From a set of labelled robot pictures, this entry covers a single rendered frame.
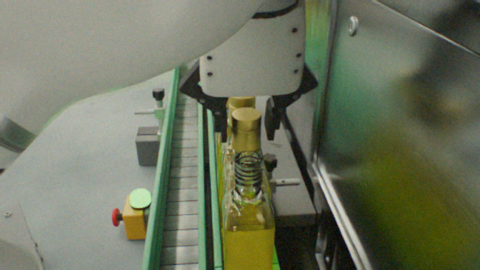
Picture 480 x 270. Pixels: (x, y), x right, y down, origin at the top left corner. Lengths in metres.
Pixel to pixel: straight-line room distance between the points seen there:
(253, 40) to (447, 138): 0.17
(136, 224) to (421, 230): 0.61
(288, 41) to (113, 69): 0.21
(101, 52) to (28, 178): 0.99
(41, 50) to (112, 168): 0.94
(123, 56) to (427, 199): 0.26
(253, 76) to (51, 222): 0.71
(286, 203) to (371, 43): 0.41
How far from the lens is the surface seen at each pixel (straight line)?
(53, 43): 0.18
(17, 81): 0.18
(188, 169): 0.84
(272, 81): 0.38
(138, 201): 0.82
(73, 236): 0.93
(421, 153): 0.34
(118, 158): 1.14
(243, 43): 0.35
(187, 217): 0.72
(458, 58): 0.30
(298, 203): 0.75
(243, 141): 0.44
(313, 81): 0.41
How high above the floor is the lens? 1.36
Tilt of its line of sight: 31 degrees down
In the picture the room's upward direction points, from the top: straight up
